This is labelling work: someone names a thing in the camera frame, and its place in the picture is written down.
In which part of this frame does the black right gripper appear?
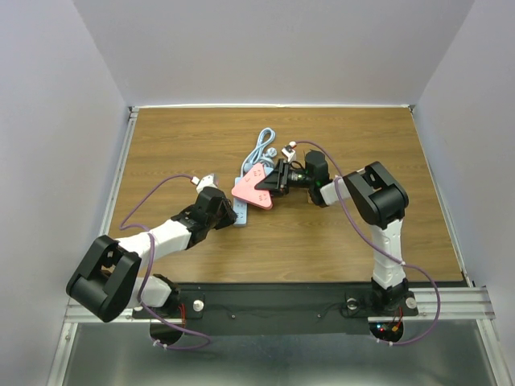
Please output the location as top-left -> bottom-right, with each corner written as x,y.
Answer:
253,159 -> 314,196

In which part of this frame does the white rectangular power strip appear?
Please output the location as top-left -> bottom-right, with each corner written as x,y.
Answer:
233,196 -> 248,227

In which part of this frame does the pink triangular power strip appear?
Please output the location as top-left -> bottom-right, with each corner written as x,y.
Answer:
231,163 -> 273,210

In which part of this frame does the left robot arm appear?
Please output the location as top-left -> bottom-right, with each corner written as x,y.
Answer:
66,187 -> 237,322

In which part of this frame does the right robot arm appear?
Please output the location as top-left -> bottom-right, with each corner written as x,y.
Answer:
256,150 -> 409,314

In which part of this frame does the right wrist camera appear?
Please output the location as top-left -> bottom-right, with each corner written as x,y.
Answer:
282,141 -> 297,162

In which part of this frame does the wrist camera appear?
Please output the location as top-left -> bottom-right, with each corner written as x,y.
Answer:
282,141 -> 297,162
191,173 -> 218,193

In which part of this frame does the white power strip cable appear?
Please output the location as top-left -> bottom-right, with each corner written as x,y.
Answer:
241,126 -> 279,172

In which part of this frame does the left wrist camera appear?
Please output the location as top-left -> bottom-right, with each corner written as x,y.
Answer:
191,173 -> 218,193

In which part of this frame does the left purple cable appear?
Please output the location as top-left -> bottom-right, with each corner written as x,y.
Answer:
119,173 -> 211,351

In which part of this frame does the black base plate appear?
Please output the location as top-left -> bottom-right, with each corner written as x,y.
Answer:
156,282 -> 418,336

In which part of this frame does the aluminium left rail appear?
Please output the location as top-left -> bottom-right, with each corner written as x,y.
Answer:
93,106 -> 139,240

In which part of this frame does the aluminium rail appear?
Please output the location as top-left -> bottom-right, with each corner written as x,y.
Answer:
64,286 -> 496,323
93,106 -> 139,240

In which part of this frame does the aluminium front rail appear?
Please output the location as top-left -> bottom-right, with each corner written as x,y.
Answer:
64,286 -> 496,323

